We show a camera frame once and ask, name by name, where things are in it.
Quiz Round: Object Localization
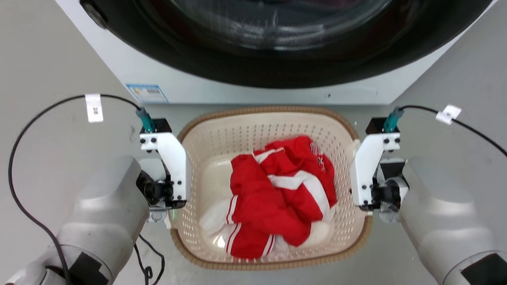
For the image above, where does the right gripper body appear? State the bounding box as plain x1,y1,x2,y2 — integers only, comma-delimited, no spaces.
362,159,410,225

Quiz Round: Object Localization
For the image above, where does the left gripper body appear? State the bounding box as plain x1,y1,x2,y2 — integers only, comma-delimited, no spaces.
134,173,189,229

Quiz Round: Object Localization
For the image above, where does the beige plastic laundry basket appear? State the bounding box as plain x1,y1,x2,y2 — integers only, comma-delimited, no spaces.
168,101,377,276

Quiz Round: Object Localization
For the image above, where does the red white-striped garment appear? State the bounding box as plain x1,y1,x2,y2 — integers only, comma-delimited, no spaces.
226,133,340,262

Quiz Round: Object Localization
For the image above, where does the blue energy label sticker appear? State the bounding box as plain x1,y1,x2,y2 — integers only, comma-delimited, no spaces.
125,83,170,105

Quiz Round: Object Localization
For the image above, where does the black round washing machine door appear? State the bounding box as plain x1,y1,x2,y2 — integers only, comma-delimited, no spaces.
66,0,494,97

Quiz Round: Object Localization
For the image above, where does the white washing machine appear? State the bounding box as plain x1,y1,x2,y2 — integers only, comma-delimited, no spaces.
38,0,499,116

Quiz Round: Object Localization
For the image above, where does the black door latch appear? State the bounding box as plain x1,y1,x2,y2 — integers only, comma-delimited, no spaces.
79,0,110,30

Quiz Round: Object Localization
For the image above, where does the thin black loose cable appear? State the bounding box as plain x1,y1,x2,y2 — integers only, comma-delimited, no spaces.
132,234,167,285

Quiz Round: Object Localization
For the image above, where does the white paper cable tag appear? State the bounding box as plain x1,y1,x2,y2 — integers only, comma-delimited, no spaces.
435,104,462,126
84,93,105,124

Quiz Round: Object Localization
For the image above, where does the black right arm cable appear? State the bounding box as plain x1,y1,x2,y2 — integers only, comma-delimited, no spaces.
377,104,507,285

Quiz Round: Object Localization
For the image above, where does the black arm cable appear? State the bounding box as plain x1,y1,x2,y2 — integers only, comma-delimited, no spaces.
377,104,507,285
4,91,158,285

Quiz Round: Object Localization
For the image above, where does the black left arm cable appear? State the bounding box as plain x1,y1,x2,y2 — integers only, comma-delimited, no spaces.
4,91,158,285

